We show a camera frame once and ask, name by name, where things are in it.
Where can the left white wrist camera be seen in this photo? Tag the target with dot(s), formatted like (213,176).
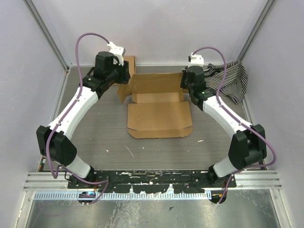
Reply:
(118,52)

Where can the white slotted cable duct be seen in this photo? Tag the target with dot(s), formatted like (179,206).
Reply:
(90,196)

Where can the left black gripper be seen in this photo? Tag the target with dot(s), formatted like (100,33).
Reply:
(125,76)

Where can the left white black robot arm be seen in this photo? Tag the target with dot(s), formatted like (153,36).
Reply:
(54,140)

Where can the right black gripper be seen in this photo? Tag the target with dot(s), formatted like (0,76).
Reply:
(182,83)

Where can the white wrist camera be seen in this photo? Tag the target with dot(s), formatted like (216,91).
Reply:
(118,52)
(195,60)

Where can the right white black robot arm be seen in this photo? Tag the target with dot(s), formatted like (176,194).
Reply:
(246,148)

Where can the aluminium front rail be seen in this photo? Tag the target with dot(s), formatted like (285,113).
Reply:
(251,179)

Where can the right aluminium corner post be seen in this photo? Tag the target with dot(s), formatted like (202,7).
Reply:
(256,28)

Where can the aluminium corner post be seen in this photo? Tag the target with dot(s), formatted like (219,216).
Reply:
(256,28)
(46,33)

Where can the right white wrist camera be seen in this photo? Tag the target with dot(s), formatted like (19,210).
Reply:
(195,60)

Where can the left aluminium corner post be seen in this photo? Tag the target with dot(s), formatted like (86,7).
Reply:
(46,33)

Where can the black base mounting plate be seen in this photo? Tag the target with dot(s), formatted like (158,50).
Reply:
(182,181)

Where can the folded brown cardboard box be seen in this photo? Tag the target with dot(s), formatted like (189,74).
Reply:
(132,67)

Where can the brown cardboard box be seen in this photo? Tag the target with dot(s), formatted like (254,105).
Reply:
(132,67)
(158,108)

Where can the striped black white cloth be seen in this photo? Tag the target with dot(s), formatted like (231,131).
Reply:
(235,83)

